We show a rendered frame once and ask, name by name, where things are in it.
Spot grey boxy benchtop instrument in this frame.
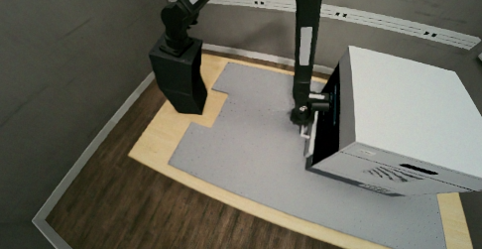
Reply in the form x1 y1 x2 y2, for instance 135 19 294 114
301 46 482 196

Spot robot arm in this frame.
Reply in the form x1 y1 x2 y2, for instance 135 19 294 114
159 0 329 115

